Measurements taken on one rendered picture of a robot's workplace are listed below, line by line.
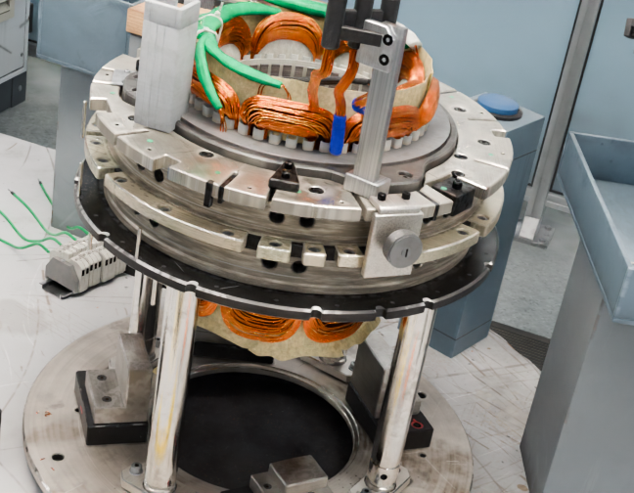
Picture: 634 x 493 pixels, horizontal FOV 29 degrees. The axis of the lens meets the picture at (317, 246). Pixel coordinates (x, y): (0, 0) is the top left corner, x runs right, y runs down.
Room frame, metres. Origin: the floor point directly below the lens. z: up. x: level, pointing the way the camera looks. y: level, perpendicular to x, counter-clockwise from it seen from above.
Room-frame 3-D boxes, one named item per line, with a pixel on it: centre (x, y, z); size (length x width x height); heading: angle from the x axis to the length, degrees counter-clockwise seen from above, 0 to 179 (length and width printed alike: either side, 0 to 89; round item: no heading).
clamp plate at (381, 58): (0.74, -0.01, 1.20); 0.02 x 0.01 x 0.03; 62
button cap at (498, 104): (1.11, -0.15, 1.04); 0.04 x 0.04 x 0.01
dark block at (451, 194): (0.78, -0.09, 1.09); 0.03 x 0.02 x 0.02; 147
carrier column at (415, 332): (0.81, -0.09, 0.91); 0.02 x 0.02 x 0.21
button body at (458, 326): (1.11, -0.15, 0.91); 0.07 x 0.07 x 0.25; 55
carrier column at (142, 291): (0.93, 0.14, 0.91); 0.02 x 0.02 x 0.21
